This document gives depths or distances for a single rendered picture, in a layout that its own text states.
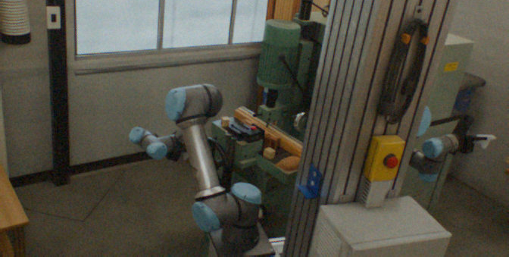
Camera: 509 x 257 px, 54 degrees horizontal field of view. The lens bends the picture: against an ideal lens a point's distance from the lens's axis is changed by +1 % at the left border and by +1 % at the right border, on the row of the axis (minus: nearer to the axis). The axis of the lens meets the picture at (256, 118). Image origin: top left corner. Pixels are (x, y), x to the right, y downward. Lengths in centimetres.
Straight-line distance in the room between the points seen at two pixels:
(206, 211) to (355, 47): 78
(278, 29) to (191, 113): 72
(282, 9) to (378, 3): 268
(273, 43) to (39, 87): 172
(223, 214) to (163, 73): 212
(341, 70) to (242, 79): 275
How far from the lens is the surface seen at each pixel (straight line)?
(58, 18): 329
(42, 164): 377
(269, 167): 242
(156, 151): 216
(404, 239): 153
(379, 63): 142
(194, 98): 184
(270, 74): 243
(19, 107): 354
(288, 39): 237
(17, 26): 317
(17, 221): 263
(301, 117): 256
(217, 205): 182
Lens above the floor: 209
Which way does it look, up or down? 25 degrees down
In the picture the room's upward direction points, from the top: 8 degrees clockwise
